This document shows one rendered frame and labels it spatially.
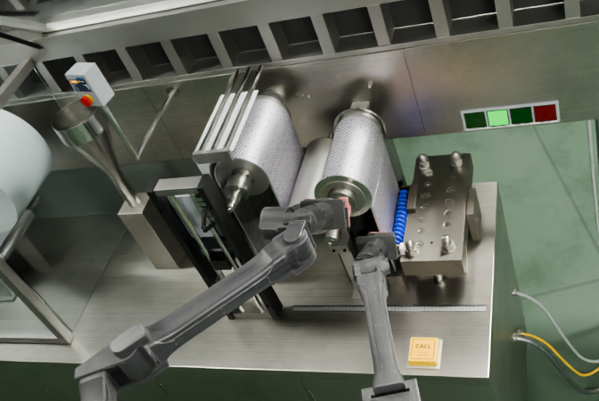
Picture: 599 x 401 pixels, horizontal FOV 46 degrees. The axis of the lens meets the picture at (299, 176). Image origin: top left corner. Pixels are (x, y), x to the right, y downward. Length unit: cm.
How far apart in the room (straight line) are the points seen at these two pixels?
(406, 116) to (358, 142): 22
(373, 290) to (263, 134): 52
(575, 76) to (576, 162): 165
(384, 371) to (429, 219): 63
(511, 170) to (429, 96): 163
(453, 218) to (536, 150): 171
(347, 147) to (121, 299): 96
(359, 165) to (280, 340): 56
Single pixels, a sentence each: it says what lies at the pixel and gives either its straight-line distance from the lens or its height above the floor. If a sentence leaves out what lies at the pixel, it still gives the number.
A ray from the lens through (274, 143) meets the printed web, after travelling 184.
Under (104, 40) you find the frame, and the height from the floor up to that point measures 161.
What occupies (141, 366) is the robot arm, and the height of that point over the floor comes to 145.
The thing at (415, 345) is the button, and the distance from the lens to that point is 185.
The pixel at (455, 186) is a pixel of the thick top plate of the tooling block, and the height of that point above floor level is 103.
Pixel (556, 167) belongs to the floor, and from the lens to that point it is 352.
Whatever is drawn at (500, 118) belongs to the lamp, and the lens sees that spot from 197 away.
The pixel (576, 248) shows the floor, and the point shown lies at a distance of 318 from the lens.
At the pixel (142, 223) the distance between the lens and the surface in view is 221.
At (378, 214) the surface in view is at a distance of 184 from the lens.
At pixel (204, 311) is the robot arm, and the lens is 138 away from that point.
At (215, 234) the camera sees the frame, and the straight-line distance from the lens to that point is 182.
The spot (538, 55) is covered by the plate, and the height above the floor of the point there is 137.
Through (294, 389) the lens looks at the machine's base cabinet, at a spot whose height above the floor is 75.
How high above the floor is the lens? 244
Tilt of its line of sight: 39 degrees down
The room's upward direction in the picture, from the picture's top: 24 degrees counter-clockwise
